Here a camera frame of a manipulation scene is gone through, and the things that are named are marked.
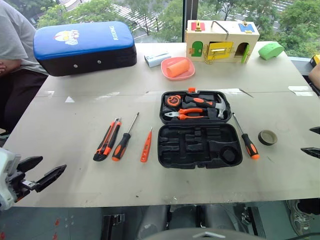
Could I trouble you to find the orange cylinder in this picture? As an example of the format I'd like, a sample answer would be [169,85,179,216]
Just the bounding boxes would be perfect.
[166,58,192,78]

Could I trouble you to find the dark tape roll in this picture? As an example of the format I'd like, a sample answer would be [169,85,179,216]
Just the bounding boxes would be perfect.
[257,129,279,147]

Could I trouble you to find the grey white sneaker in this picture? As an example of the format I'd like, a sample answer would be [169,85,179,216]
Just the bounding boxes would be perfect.
[286,199,311,236]

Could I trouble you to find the black metal bracket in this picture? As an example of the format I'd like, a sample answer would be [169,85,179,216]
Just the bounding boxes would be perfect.
[101,213,125,240]

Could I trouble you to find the orange handled pliers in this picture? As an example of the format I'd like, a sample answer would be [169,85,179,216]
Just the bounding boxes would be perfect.
[164,107,209,122]

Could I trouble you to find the green rounded object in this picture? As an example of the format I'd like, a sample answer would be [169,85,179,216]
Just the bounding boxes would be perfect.
[257,41,286,61]

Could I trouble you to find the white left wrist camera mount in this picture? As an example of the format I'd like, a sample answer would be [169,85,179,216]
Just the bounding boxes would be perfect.
[0,147,22,211]

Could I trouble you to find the orange black utility knife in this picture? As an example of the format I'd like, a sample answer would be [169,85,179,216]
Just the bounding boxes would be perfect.
[92,117,123,162]

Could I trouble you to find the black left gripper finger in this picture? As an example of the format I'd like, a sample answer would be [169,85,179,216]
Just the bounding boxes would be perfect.
[34,163,68,193]
[18,156,44,174]

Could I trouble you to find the white rectangular box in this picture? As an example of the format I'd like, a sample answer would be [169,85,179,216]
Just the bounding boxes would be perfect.
[143,51,172,69]

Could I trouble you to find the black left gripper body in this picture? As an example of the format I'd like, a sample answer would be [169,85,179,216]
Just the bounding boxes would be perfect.
[9,169,39,202]

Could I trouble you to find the white tape strip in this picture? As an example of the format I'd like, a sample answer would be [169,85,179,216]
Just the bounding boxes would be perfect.
[287,85,315,97]

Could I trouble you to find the grey cylindrical robot leg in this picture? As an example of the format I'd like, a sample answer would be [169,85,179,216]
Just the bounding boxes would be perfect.
[199,202,239,232]
[136,204,171,235]

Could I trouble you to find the blue black padded cushion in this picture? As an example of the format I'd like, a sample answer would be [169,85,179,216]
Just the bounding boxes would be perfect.
[32,20,138,77]

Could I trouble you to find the orange black screwdriver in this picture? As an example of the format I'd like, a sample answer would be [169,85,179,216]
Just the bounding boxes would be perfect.
[232,112,261,160]
[111,112,140,162]

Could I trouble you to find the claw hammer orange black handle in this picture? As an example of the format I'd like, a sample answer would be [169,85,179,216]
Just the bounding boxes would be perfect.
[184,94,231,119]

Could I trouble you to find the black plastic tool case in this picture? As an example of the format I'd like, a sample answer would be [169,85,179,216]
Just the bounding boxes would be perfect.
[157,87,244,170]

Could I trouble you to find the wooden lock activity box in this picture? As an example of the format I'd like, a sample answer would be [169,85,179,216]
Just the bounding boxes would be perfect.
[185,19,261,65]

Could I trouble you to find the pink plastic tray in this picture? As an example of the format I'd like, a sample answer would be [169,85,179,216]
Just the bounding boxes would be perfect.
[160,56,196,82]

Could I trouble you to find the orange black tape measure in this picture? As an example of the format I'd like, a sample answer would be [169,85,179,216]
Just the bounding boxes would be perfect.
[164,95,186,109]

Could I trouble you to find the orange voltage tester pen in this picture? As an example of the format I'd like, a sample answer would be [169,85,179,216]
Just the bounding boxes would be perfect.
[139,126,154,164]

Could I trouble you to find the person in grey shirt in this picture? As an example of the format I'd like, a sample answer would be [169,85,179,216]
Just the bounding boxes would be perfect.
[0,1,50,135]

